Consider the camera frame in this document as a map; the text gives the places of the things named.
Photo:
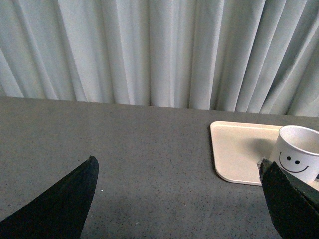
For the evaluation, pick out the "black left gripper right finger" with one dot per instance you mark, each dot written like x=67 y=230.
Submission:
x=293 y=205

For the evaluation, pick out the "white smiley face mug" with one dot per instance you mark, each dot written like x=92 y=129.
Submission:
x=296 y=150

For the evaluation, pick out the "white pleated curtain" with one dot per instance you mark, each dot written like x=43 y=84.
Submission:
x=258 y=56

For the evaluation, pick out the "beige rectangular tray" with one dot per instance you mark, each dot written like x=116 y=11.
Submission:
x=238 y=147

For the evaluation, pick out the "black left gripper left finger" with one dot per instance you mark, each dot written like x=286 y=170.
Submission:
x=58 y=213

